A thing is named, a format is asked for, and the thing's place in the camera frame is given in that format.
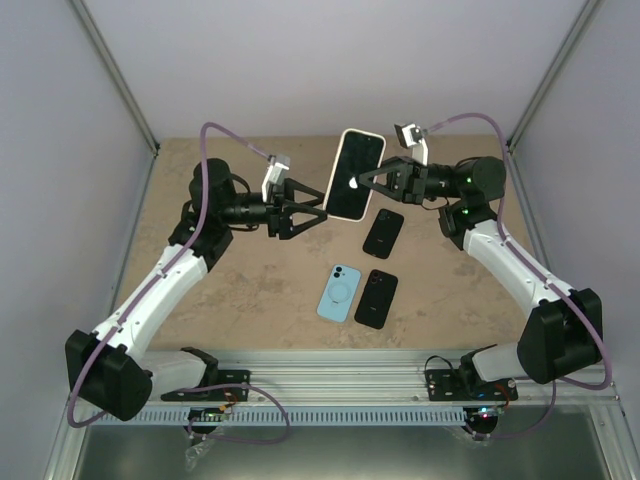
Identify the aluminium rail frame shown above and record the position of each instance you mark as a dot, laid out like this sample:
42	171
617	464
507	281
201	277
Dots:
560	432

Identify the left aluminium corner post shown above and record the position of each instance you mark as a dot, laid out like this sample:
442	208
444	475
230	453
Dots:
106	57

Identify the black cased phone upper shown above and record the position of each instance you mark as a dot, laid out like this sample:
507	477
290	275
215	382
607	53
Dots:
383	234

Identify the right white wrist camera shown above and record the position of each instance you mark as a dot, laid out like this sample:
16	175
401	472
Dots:
413	137

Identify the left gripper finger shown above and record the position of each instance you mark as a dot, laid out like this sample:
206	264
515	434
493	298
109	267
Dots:
296	219
313	197

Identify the circuit board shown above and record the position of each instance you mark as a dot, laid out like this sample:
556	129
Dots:
488	412
210	414

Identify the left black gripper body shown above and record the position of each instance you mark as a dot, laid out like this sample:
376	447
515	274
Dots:
274	212

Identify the blue slotted cable duct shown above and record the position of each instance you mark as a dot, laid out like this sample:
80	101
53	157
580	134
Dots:
253	416

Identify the black cased phone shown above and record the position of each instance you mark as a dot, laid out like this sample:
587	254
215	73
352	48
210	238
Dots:
376	299
383	234

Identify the right circuit board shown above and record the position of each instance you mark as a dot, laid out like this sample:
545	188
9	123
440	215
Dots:
488	412

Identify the light blue cased phone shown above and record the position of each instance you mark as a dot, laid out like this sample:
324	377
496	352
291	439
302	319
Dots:
339	292

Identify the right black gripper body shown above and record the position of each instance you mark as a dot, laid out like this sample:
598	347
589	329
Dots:
415	188

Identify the aluminium corner post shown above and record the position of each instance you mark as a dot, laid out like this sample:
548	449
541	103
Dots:
568	45
106	57

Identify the right aluminium corner post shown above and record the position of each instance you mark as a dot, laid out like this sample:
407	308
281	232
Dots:
568	45

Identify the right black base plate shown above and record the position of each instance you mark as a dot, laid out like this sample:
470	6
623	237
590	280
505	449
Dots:
449	385

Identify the left circuit board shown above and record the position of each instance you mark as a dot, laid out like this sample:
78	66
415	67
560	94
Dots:
210	414

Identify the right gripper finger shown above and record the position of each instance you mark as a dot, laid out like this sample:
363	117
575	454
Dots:
389	173
390	189

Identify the beige phone case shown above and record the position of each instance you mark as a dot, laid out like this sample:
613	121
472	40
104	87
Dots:
354	175

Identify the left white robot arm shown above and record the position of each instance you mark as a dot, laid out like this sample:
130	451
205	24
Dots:
111	367

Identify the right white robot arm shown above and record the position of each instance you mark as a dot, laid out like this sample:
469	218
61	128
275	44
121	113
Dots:
563	332

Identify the black cased phone lower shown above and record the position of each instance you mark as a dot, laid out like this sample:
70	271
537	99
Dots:
376	299

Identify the clear plastic bag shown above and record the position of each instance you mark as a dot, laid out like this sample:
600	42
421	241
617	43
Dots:
199	447

